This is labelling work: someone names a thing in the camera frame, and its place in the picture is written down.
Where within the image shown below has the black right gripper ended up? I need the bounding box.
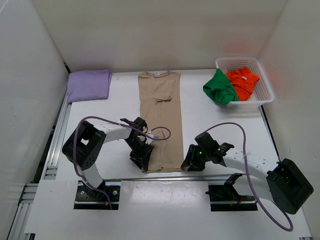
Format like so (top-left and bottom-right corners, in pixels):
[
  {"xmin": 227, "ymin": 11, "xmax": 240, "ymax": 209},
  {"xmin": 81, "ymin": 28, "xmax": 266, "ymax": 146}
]
[{"xmin": 180, "ymin": 143, "xmax": 210, "ymax": 172}]

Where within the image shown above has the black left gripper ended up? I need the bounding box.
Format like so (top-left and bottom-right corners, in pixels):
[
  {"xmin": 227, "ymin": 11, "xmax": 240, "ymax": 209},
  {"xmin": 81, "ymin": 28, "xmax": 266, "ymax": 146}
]
[{"xmin": 124, "ymin": 137, "xmax": 154, "ymax": 171}]

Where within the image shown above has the beige t shirt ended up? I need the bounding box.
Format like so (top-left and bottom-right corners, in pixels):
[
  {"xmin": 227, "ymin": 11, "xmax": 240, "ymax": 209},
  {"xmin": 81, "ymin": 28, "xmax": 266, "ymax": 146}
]
[{"xmin": 138, "ymin": 71, "xmax": 184, "ymax": 173}]

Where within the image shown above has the green t shirt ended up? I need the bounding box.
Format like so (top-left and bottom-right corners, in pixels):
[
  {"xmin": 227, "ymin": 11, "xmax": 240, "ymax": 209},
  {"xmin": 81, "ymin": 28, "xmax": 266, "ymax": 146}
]
[{"xmin": 202, "ymin": 68, "xmax": 239, "ymax": 105}]

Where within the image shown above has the purple t shirt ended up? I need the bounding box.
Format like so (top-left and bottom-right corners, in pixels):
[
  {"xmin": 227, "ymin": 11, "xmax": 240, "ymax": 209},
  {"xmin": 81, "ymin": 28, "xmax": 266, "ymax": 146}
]
[{"xmin": 67, "ymin": 69, "xmax": 112, "ymax": 104}]

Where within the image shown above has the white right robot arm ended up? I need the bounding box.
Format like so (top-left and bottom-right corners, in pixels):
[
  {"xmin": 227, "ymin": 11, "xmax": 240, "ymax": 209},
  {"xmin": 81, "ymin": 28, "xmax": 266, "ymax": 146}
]
[{"xmin": 181, "ymin": 142, "xmax": 314, "ymax": 215}]

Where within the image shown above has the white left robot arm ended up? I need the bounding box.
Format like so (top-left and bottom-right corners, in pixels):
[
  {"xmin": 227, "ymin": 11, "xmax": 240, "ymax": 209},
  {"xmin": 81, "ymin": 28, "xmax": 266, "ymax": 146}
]
[{"xmin": 62, "ymin": 117, "xmax": 154, "ymax": 200}]

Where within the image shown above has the white front cover board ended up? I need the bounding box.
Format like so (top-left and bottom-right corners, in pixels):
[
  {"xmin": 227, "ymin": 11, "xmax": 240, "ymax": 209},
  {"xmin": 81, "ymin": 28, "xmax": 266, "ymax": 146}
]
[{"xmin": 25, "ymin": 180, "xmax": 311, "ymax": 240}]

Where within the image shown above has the orange t shirt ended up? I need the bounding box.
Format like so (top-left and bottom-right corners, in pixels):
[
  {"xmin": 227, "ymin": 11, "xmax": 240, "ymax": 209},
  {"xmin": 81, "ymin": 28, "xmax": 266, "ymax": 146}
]
[{"xmin": 226, "ymin": 67, "xmax": 260, "ymax": 102}]

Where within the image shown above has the white plastic basket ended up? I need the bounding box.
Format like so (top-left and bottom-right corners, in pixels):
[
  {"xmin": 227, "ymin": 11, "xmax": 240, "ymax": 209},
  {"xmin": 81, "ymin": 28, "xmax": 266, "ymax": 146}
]
[{"xmin": 215, "ymin": 56, "xmax": 274, "ymax": 110}]

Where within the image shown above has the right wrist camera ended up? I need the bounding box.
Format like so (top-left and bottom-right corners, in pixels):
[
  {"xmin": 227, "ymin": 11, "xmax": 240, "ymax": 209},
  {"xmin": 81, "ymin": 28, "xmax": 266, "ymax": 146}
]
[{"xmin": 194, "ymin": 132, "xmax": 220, "ymax": 151}]

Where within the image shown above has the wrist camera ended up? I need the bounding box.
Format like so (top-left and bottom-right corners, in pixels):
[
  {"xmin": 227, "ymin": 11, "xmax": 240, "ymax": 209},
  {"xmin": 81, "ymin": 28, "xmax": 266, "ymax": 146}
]
[
  {"xmin": 132, "ymin": 117, "xmax": 160, "ymax": 140},
  {"xmin": 194, "ymin": 132, "xmax": 220, "ymax": 151}
]

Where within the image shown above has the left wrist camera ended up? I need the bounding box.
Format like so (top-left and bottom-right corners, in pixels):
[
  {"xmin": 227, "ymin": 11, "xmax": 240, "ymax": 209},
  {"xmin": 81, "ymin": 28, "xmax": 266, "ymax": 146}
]
[{"xmin": 132, "ymin": 117, "xmax": 160, "ymax": 140}]

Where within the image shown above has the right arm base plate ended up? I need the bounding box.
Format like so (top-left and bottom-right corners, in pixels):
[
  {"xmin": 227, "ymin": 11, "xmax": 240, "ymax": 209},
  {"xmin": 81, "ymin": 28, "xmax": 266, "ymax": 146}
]
[{"xmin": 205, "ymin": 185, "xmax": 258, "ymax": 212}]

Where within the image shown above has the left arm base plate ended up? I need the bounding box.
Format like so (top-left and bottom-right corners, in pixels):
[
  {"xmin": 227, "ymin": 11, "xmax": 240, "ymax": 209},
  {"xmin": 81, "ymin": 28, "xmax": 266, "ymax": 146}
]
[{"xmin": 73, "ymin": 182, "xmax": 121, "ymax": 211}]

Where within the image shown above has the aluminium front rail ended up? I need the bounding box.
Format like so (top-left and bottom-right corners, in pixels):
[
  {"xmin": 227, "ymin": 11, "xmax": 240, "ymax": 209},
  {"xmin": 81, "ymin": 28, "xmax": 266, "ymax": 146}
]
[{"xmin": 101, "ymin": 172, "xmax": 271, "ymax": 183}]

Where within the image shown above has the aluminium table edge rail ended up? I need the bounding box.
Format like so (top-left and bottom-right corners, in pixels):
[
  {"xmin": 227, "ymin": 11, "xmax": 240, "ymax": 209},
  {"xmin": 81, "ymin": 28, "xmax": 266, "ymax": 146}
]
[{"xmin": 40, "ymin": 94, "xmax": 71, "ymax": 180}]

